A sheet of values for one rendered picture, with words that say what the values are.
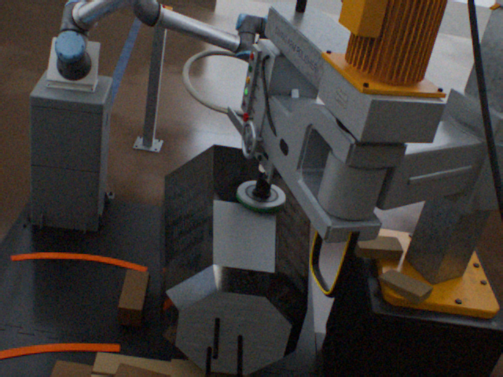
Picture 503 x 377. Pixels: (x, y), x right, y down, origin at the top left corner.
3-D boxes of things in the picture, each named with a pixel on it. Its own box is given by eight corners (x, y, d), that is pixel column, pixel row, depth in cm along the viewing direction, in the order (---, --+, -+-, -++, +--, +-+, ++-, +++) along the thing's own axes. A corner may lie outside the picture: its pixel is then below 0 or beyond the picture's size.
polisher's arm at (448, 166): (463, 154, 257) (482, 100, 245) (526, 195, 234) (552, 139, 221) (332, 177, 217) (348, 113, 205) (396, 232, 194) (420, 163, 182)
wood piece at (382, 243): (393, 246, 267) (397, 236, 265) (400, 260, 259) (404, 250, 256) (350, 243, 263) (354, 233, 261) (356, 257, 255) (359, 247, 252)
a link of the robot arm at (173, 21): (131, 12, 262) (258, 57, 299) (135, -13, 265) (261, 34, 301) (121, 21, 271) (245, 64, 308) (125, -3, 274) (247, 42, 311)
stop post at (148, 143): (163, 141, 479) (179, 5, 425) (158, 153, 462) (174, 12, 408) (137, 137, 478) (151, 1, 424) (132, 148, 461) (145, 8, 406)
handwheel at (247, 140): (272, 166, 241) (279, 131, 234) (247, 166, 238) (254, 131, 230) (260, 147, 253) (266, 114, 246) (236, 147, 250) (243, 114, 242)
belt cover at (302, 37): (429, 154, 178) (447, 103, 169) (355, 154, 169) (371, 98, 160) (308, 42, 253) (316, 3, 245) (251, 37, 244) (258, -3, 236)
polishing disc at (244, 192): (284, 212, 264) (285, 210, 263) (235, 204, 263) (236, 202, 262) (284, 187, 282) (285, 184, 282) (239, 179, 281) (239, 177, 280)
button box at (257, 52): (251, 115, 253) (264, 51, 238) (245, 115, 252) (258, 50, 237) (246, 107, 259) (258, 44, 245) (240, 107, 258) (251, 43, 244)
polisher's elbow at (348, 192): (348, 185, 213) (362, 136, 203) (384, 216, 200) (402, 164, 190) (305, 194, 203) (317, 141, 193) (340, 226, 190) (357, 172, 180)
